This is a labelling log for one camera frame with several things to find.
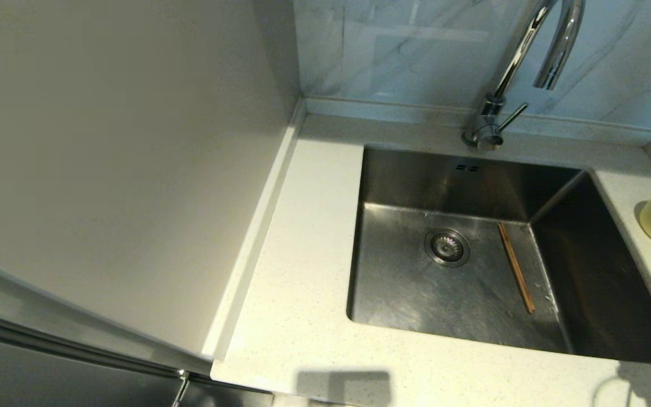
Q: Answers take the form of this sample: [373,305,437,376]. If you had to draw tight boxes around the brown wooden chopstick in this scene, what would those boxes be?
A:
[498,223,532,313]
[501,222,536,314]

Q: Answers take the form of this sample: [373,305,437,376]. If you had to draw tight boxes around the stainless steel sink basin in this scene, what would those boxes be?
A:
[346,145,651,366]

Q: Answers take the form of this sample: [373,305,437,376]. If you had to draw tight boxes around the round metal drain strainer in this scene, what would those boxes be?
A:
[424,227,471,268]

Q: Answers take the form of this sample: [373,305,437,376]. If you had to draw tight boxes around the chrome gooseneck faucet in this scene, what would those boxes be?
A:
[461,0,587,151]

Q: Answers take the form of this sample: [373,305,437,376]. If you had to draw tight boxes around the dark grey cabinet front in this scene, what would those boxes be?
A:
[0,254,274,407]

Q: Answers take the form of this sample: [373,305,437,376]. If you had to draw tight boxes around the metal cabinet handle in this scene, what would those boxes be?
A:
[171,370,191,407]

